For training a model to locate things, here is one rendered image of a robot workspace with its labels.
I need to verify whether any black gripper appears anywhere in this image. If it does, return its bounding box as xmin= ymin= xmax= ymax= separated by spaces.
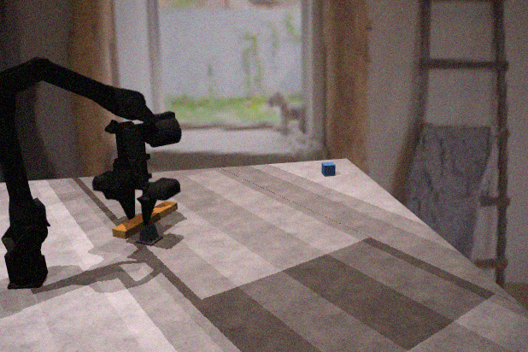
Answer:
xmin=92 ymin=151 xmax=180 ymax=226

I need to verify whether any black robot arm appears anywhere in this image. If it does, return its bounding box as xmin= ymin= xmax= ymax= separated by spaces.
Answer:
xmin=0 ymin=57 xmax=182 ymax=290

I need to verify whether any orange bar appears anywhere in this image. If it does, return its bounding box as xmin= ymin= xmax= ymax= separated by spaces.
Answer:
xmin=112 ymin=201 xmax=178 ymax=239

